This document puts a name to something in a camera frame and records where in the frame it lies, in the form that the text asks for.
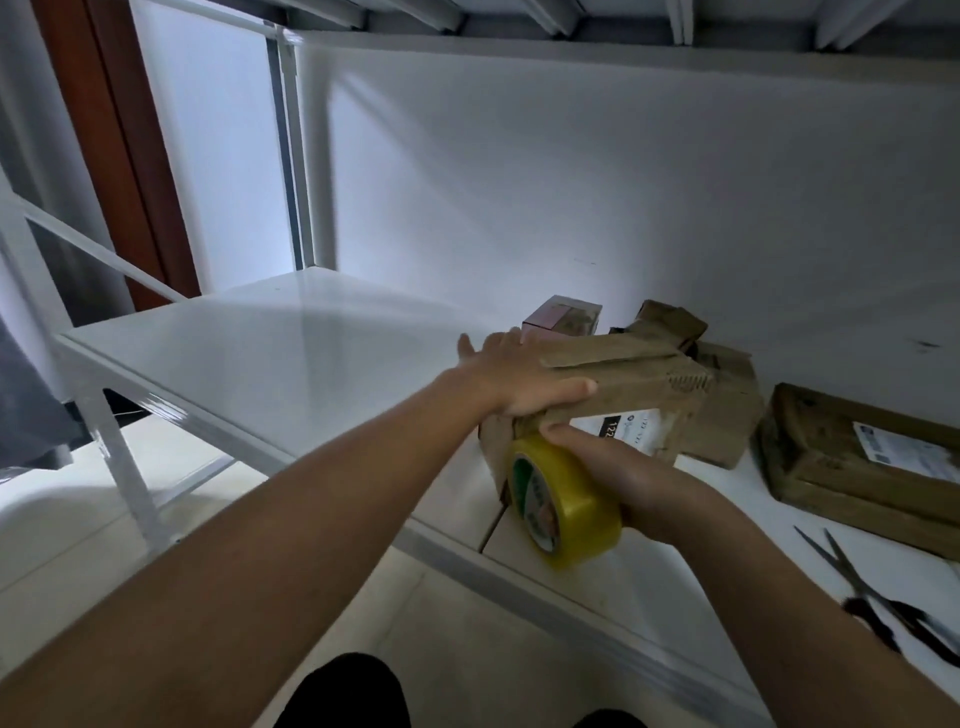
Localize pink carton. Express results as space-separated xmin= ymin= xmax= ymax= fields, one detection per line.
xmin=522 ymin=294 xmax=605 ymax=335

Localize black handled scissors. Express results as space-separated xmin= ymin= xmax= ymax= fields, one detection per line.
xmin=793 ymin=523 xmax=960 ymax=671

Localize person's left hand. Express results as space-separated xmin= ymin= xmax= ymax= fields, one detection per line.
xmin=445 ymin=327 xmax=600 ymax=422

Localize grey curtain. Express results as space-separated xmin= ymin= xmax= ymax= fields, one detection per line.
xmin=0 ymin=307 xmax=92 ymax=482

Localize white metal shelf rack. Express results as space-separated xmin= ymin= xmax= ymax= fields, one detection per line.
xmin=52 ymin=0 xmax=960 ymax=728

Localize perforated white metal rack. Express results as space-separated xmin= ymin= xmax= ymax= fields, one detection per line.
xmin=0 ymin=165 xmax=242 ymax=560

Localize person's black trousers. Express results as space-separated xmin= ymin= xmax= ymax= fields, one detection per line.
xmin=273 ymin=649 xmax=650 ymax=728

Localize person's left forearm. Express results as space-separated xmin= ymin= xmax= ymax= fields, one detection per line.
xmin=0 ymin=367 xmax=489 ymax=728

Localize person's right forearm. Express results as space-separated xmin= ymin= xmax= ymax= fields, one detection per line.
xmin=682 ymin=502 xmax=960 ymax=728

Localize small cardboard box red label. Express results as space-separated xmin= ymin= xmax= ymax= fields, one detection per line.
xmin=682 ymin=340 xmax=768 ymax=471

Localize yellow tape roll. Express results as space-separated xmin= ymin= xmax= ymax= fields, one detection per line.
xmin=505 ymin=432 xmax=626 ymax=570

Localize red-brown door frame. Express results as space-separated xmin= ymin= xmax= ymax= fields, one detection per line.
xmin=30 ymin=0 xmax=203 ymax=312

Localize long cardboard box white label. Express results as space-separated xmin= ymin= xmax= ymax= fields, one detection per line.
xmin=477 ymin=325 xmax=722 ymax=512

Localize corrugated cardboard box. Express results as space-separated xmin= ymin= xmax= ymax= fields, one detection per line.
xmin=622 ymin=298 xmax=710 ymax=354

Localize person's right hand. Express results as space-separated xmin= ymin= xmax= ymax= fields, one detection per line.
xmin=540 ymin=420 xmax=737 ymax=548

